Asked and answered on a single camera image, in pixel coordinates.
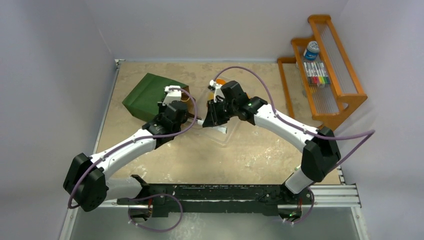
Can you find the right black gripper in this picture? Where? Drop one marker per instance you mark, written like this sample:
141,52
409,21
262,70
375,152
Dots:
212,113

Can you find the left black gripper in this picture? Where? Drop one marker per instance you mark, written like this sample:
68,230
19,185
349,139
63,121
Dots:
161,108

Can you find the metal tongs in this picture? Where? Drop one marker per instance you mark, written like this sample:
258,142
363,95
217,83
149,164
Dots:
198,121

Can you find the green paper bag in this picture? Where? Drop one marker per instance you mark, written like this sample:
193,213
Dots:
142,101

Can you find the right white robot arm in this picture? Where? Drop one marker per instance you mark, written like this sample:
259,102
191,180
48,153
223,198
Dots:
320,152

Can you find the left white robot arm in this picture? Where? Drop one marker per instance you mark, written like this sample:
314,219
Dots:
86,179

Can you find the clear plastic tray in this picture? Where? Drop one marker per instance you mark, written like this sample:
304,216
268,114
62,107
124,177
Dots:
211,134

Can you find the coloured marker set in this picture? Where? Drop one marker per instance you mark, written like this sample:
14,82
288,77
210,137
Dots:
316,73

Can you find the orange wooden shelf rack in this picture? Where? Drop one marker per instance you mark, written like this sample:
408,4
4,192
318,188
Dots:
330,105

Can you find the blue white jar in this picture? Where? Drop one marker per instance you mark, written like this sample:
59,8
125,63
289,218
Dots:
311,51

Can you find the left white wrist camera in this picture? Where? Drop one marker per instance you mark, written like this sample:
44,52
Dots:
172,93

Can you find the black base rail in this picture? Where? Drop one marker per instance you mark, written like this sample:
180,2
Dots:
266,199

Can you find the aluminium frame rail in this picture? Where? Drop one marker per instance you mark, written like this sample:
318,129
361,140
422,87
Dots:
323,195

